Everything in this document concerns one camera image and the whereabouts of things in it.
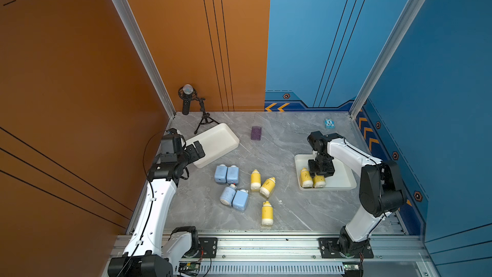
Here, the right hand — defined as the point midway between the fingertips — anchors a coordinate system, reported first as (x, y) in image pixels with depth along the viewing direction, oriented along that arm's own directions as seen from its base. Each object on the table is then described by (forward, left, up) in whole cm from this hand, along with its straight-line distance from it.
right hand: (316, 175), depth 89 cm
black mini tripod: (+34, +57, +3) cm, 66 cm away
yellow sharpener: (-4, +28, +3) cm, 29 cm away
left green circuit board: (-35, +54, -5) cm, 64 cm away
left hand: (+4, +55, +17) cm, 58 cm away
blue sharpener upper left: (-1, +45, +3) cm, 45 cm away
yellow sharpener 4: (-5, +1, +4) cm, 6 cm away
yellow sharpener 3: (-5, +6, +4) cm, 9 cm away
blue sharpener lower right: (-13, +35, +3) cm, 37 cm away
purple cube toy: (+25, +28, +1) cm, 38 cm away
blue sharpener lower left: (-11, +40, +4) cm, 42 cm away
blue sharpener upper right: (-1, +39, +3) cm, 39 cm away
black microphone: (+35, +64, +21) cm, 76 cm away
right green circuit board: (-34, -7, -5) cm, 35 cm away
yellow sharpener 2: (-7, +23, +3) cm, 24 cm away
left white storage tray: (+21, +51, -3) cm, 55 cm away
